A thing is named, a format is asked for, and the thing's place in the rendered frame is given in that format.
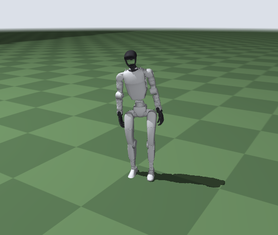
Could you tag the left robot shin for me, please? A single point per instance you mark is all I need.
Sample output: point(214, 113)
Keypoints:
point(151, 155)

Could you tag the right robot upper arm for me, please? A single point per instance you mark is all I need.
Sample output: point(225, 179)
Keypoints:
point(119, 85)

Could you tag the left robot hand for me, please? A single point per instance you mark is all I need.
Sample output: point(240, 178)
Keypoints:
point(161, 118)

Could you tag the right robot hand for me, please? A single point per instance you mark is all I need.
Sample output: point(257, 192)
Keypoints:
point(120, 119)

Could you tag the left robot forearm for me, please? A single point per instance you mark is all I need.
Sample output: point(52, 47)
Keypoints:
point(157, 100)

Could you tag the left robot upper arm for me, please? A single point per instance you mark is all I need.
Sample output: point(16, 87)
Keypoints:
point(149, 74)

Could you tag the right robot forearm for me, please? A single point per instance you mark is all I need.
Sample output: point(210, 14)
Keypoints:
point(119, 105)

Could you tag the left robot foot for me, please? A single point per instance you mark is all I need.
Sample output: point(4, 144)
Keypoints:
point(150, 175)

